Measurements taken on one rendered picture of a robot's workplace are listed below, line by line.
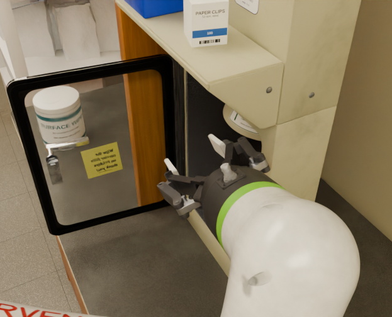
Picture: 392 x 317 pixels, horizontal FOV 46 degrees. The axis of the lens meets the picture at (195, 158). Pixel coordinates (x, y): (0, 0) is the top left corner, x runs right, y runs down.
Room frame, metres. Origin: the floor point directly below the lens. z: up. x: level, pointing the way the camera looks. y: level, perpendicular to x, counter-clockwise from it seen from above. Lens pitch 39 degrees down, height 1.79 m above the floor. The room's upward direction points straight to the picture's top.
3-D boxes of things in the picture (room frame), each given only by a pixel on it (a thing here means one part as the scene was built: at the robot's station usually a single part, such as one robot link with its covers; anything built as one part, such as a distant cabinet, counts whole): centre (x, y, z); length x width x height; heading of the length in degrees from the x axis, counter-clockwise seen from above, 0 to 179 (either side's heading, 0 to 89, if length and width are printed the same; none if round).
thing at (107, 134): (0.75, 0.19, 1.19); 0.30 x 0.01 x 0.40; 111
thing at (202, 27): (0.60, -0.01, 1.54); 0.05 x 0.05 x 0.06; 13
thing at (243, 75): (0.65, 0.01, 1.46); 0.32 x 0.11 x 0.10; 28
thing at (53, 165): (0.70, 0.28, 1.18); 0.02 x 0.02 x 0.06; 21
